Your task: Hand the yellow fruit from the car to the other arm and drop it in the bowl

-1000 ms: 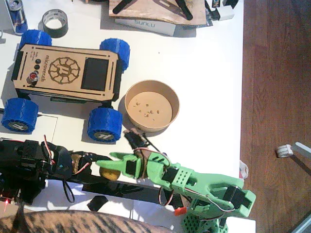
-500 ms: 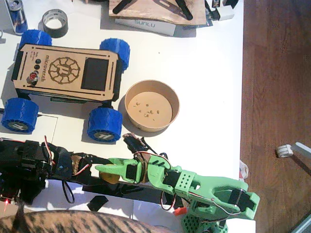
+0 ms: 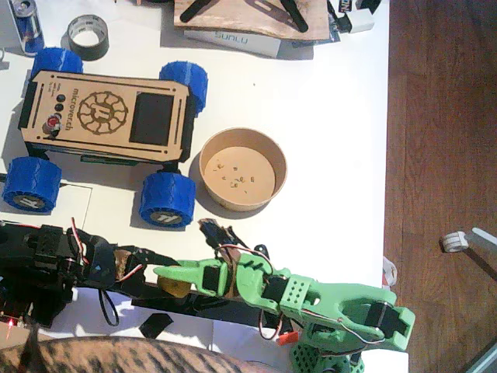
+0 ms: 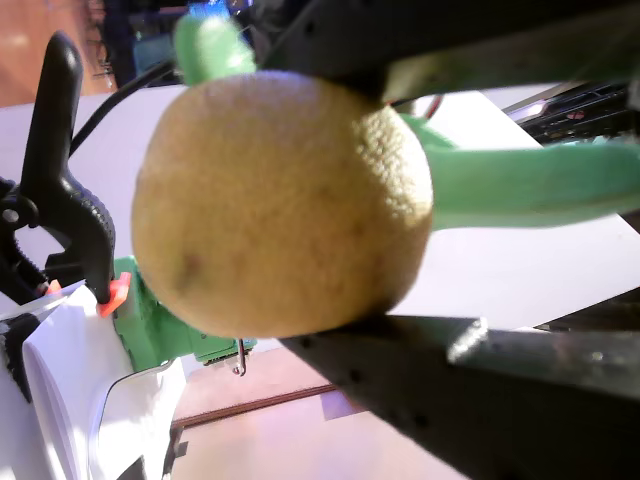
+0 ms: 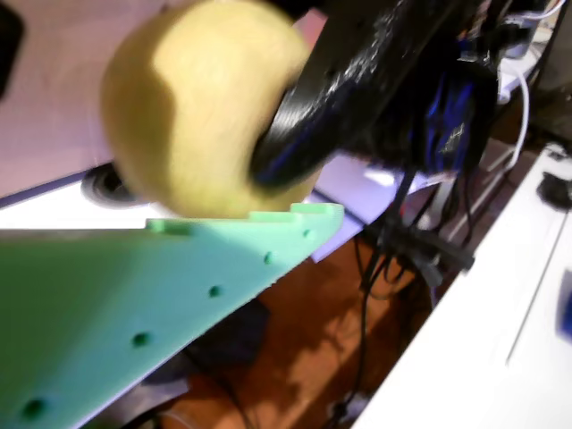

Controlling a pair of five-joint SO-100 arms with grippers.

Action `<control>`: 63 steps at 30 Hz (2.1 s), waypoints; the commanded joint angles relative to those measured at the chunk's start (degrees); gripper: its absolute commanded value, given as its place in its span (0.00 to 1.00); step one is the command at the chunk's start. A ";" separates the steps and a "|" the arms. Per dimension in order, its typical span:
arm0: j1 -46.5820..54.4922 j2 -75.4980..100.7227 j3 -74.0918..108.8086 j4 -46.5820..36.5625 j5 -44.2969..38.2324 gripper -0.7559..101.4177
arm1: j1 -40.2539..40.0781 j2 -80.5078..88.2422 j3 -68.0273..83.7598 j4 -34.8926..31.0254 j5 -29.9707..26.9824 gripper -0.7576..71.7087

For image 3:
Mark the blue silver drink can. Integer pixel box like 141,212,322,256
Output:
8,0,44,54

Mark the wooden top rover chassis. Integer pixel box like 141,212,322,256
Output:
17,69,197,168

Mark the brown paper bowl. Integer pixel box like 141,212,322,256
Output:
198,127,289,213

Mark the grey duct tape roll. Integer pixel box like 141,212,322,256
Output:
66,14,110,62

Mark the wooden board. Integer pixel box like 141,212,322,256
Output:
172,0,331,42

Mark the white crumpled wrapper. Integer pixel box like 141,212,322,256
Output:
382,256,399,288

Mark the white rectangular box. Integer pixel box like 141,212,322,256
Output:
341,7,376,34

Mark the white SUNLU box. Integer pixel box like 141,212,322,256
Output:
182,29,283,59

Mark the tabby cat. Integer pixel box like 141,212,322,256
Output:
0,322,273,373

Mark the green arm base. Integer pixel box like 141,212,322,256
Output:
289,332,368,373

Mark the black tripod leg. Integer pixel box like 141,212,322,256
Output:
279,0,310,34
180,0,213,23

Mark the yellow lemon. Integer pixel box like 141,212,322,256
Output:
157,274,192,299

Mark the red tag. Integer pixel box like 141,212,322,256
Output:
277,330,300,347

